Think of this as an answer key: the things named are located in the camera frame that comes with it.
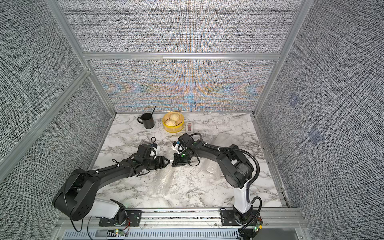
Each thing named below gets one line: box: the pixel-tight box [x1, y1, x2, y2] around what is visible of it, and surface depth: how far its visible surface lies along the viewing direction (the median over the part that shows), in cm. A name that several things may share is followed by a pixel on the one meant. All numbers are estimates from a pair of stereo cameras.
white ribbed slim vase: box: [152, 164, 174, 196], surface depth 81 cm
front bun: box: [165, 119, 177, 127], surface depth 108 cm
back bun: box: [169, 112, 181, 122], surface depth 112 cm
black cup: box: [137, 112, 155, 129], surface depth 109 cm
